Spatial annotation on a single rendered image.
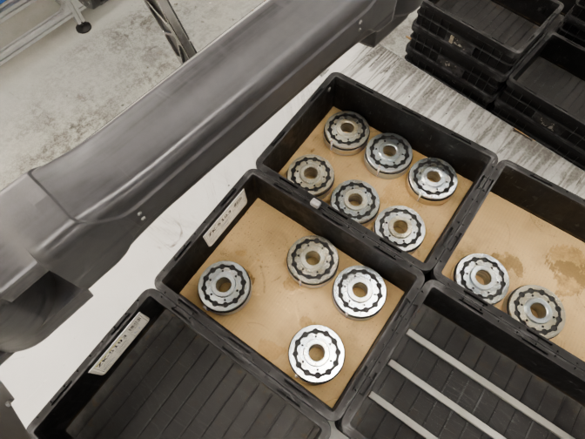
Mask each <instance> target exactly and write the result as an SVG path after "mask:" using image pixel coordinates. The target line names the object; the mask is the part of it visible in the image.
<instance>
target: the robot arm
mask: <svg viewBox="0 0 585 439"><path fill-rule="evenodd" d="M422 2H423V0H269V1H268V2H266V3H265V4H264V5H262V6H261V7H260V8H258V9H257V10H255V11H254V12H253V13H252V14H251V15H250V16H249V17H247V18H246V19H244V20H243V21H242V22H240V23H239V24H238V25H236V26H235V27H234V28H232V29H231V30H229V31H228V32H227V33H226V34H225V35H224V36H222V37H221V38H220V39H218V40H217V41H216V42H214V43H213V44H211V45H210V46H209V47H208V48H206V49H205V50H204V51H202V52H201V53H199V54H198V55H197V56H196V57H195V58H194V59H192V60H191V61H190V62H188V63H187V64H185V65H184V66H183V67H181V68H180V69H179V70H178V71H176V72H175V73H173V74H172V75H171V76H169V77H168V78H167V79H166V80H165V81H164V82H162V83H161V84H159V85H158V86H157V87H155V88H154V89H153V90H151V91H150V92H149V93H147V94H146V95H145V96H143V97H142V98H141V99H139V101H137V102H136V103H135V104H134V105H132V106H131V107H129V108H128V109H127V110H125V111H124V112H122V113H121V114H120V115H119V116H117V117H116V118H114V119H113V120H112V121H111V122H110V123H109V124H107V125H106V126H105V127H103V128H102V129H101V130H99V131H98V132H96V133H95V134H93V135H92V136H90V137H89V138H88V139H86V140H85V141H84V142H82V143H81V144H79V145H77V146H75V147H74V148H72V149H71V150H69V151H68V152H66V153H64V154H63V155H61V156H59V157H58V158H56V159H53V160H52V161H51V162H49V163H47V164H45V165H42V166H38V167H35V168H32V169H30V170H29V171H27V172H25V173H23V174H22V175H21V176H19V177H18V178H17V179H15V180H14V181H12V182H11V183H10V184H8V185H7V186H6V187H5V188H4V189H2V190H1V191H0V366H1V365H2V364H3V363H4V362H6V361H7V360H8V359H9V358H10V357H11V356H12V355H13V354H15V353H16V352H19V351H24V350H26V349H29V348H33V347H35V346H36V345H37V344H39V343H40V342H42V341H44V340H45V339H46V338H47V337H48V336H50V335H51V334H52V333H53V332H54V331H55V330H56V329H58V328H59V327H60V326H61V325H62V324H63V323H64V322H65V321H67V320H68V319H69V318H70V317H71V316H72V315H73V314H74V313H76V312H77V311H78V309H79V308H81V307H82V306H83V305H84V304H85V303H86V302H87V301H88V300H90V299H91V298H92V297H93V296H94V295H93V294H92V292H91V291H90V290H89V288H90V287H92V286H93V285H94V284H95V283H96V282H97V281H98V280H100V279H101V278H102V277H103V276H104V275H105V274H107V273H108V272H109V271H110V270H111V269H112V268H113V267H115V266H116V265H117V264H118V263H119V261H121V259H123V257H124V256H125V255H126V253H127V252H128V250H129V248H130V246H131V244H132V243H133V242H134V241H135V240H136V239H137V238H138V237H139V236H140V235H141V234H142V233H143V232H144V231H145V230H146V229H147V228H148V227H149V226H150V225H151V224H152V223H153V222H154V221H155V220H156V219H157V218H158V217H159V216H160V215H161V214H162V213H163V212H165V211H166V210H167V209H168V208H169V207H170V206H171V205H172V204H173V203H175V202H176V201H177V200H178V199H179V198H180V197H182V196H183V195H184V194H185V193H186V192H187V191H189V190H190V189H191V188H192V187H193V186H194V185H196V184H197V183H198V182H199V181H200V180H201V179H202V178H203V177H204V176H205V175H206V174H207V173H208V172H210V171H211V170H212V169H213V168H214V167H215V166H216V165H218V164H219V163H220V162H221V161H222V160H223V159H225V158H226V157H227V156H228V155H229V154H230V153H232V152H233V151H234V150H235V149H236V148H237V147H239V146H240V145H241V144H242V143H243V142H244V141H246V140H247V139H248V138H249V137H250V136H251V135H253V134H254V133H255V132H256V131H257V130H258V129H259V128H260V127H261V126H262V125H263V124H264V123H266V122H267V121H268V120H269V119H270V118H271V117H273V116H274V115H275V114H276V113H277V112H278V111H280V110H281V109H282V108H283V107H284V106H285V105H287V104H288V103H289V102H290V101H291V100H292V99H293V98H295V97H296V96H297V95H298V94H299V93H300V92H302V91H303V90H304V89H305V88H306V87H307V86H308V85H309V84H310V83H311V82H312V81H313V80H314V79H316V78H317V77H318V76H319V75H320V74H321V73H323V72H324V71H325V70H326V69H327V68H328V67H330V66H331V65H332V64H333V63H334V62H335V61H337V60H338V59H339V58H340V57H341V56H343V55H344V54H345V53H346V52H347V51H349V50H350V49H351V48H353V47H354V46H355V45H356V44H357V43H360V44H364V45H366V46H368V47H372V48H374V47H375V46H376V45H377V44H379V43H380V42H381V41H382V40H383V39H384V38H385V37H386V36H388V35H389V34H390V33H391V32H392V31H393V30H394V29H395V28H397V27H398V26H399V25H400V24H401V23H402V22H403V21H404V20H406V19H407V17H408V15H409V14H410V13H412V12H414V11H416V10H417V9H418V8H419V7H420V6H421V4H422ZM14 400H15V398H14V397H13V395H12V394H11V393H10V391H9V390H8V389H7V388H6V387H5V386H4V384H3V383H2V382H1V380H0V439H31V437H30V435H29V433H28V431H27V430H26V428H25V427H24V425H23V423H22V422H21V420H20V419H19V417H18V415H17V413H16V411H15V410H14V409H13V407H12V406H11V403H12V402H13V401H14Z"/></svg>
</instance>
